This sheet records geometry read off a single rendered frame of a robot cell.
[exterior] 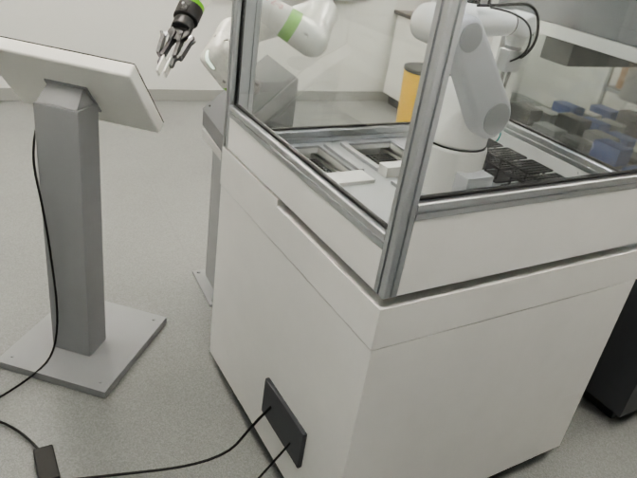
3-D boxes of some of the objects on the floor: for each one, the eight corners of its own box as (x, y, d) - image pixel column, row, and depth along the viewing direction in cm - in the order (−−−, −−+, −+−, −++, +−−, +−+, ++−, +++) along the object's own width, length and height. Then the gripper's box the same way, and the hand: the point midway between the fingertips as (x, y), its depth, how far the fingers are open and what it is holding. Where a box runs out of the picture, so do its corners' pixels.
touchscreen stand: (73, 297, 275) (59, 70, 226) (166, 322, 268) (172, 94, 220) (-4, 366, 231) (-43, 103, 183) (104, 398, 225) (95, 135, 176)
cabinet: (204, 361, 250) (215, 182, 212) (404, 313, 300) (443, 161, 262) (318, 564, 180) (366, 351, 142) (555, 457, 231) (636, 279, 193)
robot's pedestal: (191, 272, 305) (199, 127, 269) (248, 266, 319) (263, 126, 282) (209, 307, 283) (219, 153, 246) (269, 298, 296) (287, 150, 260)
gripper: (162, 9, 216) (136, 63, 208) (202, 17, 214) (178, 71, 205) (168, 24, 223) (144, 77, 215) (207, 31, 221) (184, 84, 212)
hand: (164, 65), depth 211 cm, fingers closed
